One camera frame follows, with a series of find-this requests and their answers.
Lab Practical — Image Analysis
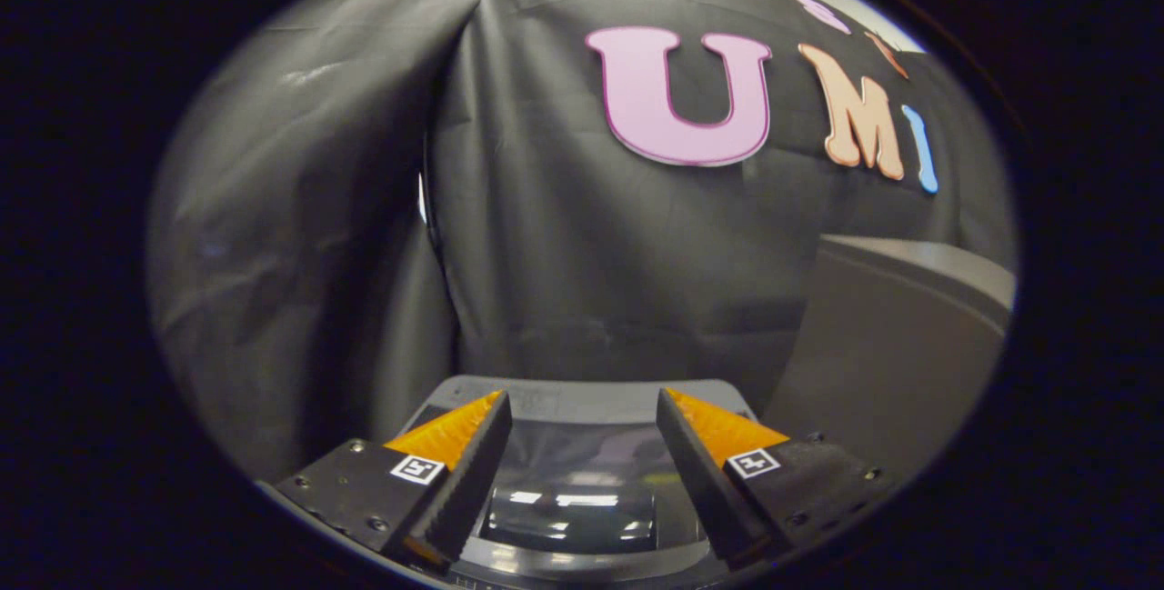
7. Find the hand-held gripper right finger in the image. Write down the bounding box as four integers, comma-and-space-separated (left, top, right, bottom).
657, 387, 898, 569

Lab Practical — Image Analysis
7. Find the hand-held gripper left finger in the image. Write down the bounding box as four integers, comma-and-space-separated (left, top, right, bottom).
273, 390, 513, 573

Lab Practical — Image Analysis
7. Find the washing machine lid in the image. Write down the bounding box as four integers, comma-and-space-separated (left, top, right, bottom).
426, 415, 721, 575

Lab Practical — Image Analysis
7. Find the dark grey washing machine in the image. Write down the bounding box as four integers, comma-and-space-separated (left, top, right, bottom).
398, 375, 761, 590

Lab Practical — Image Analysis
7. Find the beige cabinet with dark top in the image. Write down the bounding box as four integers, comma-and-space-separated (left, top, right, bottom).
762, 235, 1016, 482

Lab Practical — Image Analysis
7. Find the black backdrop cloth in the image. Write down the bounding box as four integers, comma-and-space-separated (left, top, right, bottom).
145, 0, 1018, 484

